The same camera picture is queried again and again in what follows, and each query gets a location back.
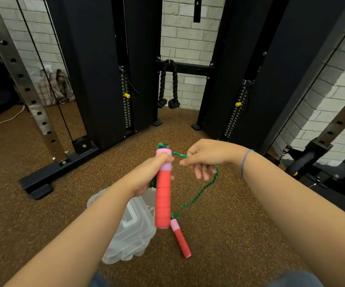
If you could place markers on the person's right hand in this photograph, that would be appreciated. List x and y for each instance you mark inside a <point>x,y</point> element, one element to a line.
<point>214,152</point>

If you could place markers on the person's left hand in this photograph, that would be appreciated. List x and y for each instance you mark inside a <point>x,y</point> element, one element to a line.
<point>145,179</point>

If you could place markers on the person's right thumb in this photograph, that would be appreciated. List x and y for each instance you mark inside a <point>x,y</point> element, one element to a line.
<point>188,161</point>

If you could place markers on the person's left thumb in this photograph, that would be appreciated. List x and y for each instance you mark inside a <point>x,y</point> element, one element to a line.
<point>165,158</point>

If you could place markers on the person's right forearm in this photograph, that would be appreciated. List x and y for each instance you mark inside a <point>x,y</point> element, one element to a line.
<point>298,212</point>

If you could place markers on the person's left forearm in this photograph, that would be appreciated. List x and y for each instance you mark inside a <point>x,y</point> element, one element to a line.
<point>79,236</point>

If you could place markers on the blue wristband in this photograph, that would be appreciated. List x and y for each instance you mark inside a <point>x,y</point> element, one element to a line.
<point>245,159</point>

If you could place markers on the black weight stack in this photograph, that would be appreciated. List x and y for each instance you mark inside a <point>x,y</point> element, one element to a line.
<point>235,119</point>
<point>127,113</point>

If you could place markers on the clear plastic storage box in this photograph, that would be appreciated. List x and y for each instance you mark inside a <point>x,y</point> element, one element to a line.
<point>130,236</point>

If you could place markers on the black rack base foot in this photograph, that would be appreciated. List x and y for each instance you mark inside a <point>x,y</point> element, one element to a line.
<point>55,168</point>

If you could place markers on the black padded roller bar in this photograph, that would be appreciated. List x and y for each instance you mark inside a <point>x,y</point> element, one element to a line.
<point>299,162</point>

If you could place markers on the plaid fabric bag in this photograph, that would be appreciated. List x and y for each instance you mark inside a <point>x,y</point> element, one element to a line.
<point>57,89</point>

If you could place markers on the blue jeans trousers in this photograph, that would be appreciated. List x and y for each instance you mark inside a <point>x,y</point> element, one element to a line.
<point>295,280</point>

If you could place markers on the silver perforated steel upright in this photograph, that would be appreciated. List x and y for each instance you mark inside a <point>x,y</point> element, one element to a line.
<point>22,83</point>

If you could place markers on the dark perforated steel upright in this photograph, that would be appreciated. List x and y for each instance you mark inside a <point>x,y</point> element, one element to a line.
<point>344,116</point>

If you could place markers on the white wall socket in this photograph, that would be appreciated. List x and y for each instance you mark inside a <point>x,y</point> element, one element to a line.
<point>47,69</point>

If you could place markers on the black machine base plate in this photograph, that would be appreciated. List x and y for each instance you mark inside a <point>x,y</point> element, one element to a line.
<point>340,182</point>

